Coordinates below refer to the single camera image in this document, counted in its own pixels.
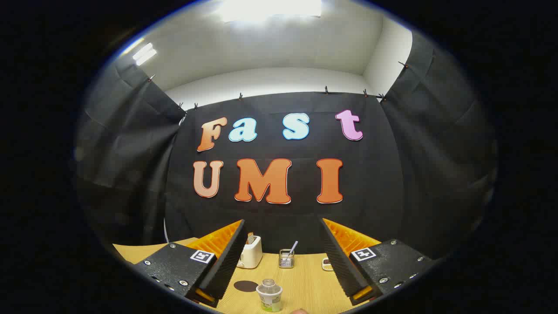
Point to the toast slice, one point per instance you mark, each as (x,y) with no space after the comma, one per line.
(250,239)

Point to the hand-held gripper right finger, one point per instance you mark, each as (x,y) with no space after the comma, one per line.
(340,261)

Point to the rectangular white snack dish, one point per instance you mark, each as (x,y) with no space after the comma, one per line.
(327,264)

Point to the small ceiling light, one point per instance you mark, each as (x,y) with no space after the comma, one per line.
(144,54)

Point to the dark brown round coaster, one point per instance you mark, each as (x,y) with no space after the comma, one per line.
(245,286)

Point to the wooden table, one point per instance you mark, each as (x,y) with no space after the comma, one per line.
(305,283)

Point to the cream toaster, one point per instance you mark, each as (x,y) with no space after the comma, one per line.
(252,257)

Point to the black backdrop cloth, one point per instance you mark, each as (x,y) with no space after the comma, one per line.
(370,196)

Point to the clear juice bottle white label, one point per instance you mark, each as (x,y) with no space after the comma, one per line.
(270,298)

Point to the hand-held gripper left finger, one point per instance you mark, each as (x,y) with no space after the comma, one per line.
(229,261)

